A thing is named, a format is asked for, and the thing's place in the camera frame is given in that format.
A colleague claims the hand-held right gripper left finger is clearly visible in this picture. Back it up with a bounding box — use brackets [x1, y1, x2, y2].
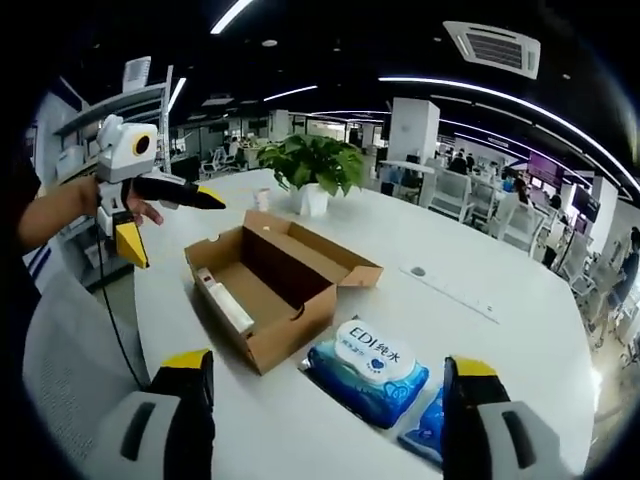
[79, 348, 217, 480]

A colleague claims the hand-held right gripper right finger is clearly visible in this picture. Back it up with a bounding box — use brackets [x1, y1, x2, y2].
[441, 355, 564, 480]

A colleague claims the blue tissue pack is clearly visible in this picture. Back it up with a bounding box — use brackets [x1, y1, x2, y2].
[397, 384, 449, 464]

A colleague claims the white pump bottle red label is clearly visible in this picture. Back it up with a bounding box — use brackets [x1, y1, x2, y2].
[197, 267, 256, 336]

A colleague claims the blue wet wipes soft pack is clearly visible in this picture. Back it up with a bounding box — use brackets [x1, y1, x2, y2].
[305, 317, 431, 430]

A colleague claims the brown cardboard shoe box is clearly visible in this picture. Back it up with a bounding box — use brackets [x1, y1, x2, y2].
[183, 209, 385, 376]

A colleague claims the person's left hand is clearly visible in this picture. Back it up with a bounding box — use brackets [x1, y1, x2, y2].
[72, 174, 165, 227]

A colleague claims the black monitor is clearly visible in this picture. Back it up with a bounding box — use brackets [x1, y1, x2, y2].
[169, 154, 201, 184]

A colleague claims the grey metal storage shelf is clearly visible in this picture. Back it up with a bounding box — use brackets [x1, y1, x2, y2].
[52, 64, 174, 291]

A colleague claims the white ceiling light strip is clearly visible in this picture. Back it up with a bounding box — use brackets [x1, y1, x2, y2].
[209, 0, 256, 35]
[263, 84, 320, 103]
[378, 75, 631, 191]
[167, 77, 187, 114]

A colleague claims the white appliance with grille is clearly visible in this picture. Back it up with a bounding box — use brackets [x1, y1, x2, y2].
[122, 55, 152, 94]

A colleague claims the person's black shirt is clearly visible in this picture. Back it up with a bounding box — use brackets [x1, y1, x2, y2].
[7, 149, 44, 241]

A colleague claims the white table power strip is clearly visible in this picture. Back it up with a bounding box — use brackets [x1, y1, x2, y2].
[399, 262, 501, 324]

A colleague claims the white mesh office chair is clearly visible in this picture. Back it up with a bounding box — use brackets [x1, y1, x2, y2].
[22, 279, 151, 480]

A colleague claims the green plant in white pot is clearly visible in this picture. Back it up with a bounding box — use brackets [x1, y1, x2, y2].
[255, 133, 367, 217]

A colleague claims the row of white desk chairs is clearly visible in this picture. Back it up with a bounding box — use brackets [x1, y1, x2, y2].
[427, 164, 640, 321]

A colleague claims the white office desk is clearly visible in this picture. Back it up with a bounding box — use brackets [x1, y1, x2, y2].
[378, 159, 436, 199]

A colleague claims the ceiling air conditioner unit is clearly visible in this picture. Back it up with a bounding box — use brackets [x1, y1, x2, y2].
[443, 20, 542, 81]

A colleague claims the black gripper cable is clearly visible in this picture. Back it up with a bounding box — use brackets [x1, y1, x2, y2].
[95, 232, 151, 391]

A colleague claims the blue white wall poster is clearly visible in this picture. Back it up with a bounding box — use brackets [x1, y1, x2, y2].
[24, 244, 56, 281]

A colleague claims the dark wall monitor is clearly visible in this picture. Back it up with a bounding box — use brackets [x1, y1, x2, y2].
[572, 187, 599, 221]

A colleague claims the purple wall screen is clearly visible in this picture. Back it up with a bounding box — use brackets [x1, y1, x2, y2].
[527, 152, 566, 181]

